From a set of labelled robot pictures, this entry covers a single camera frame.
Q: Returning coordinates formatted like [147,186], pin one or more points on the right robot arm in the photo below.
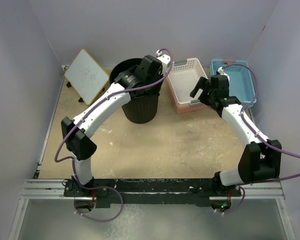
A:
[261,157]

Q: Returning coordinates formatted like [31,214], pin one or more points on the light blue plastic basket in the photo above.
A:
[241,84]

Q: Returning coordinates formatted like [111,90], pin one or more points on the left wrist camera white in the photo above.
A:
[165,60]

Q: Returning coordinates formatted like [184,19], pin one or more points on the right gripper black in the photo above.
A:
[201,84]

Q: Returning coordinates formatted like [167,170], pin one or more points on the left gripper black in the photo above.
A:
[159,74]

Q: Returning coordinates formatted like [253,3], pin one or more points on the black plastic waste bin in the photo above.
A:
[143,108]

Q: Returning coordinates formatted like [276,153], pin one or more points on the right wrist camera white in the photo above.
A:
[221,71]

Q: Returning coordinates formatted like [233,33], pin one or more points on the small whiteboard yellow frame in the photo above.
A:
[86,76]

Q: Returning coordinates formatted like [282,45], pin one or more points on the white plastic basket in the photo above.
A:
[183,78]

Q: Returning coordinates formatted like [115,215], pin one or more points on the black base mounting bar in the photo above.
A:
[145,191]

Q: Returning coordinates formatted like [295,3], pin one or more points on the pink plastic basket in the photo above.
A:
[182,108]

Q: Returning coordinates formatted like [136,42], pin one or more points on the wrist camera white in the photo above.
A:
[165,60]
[221,71]

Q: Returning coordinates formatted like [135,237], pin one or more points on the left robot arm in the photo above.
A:
[135,86]

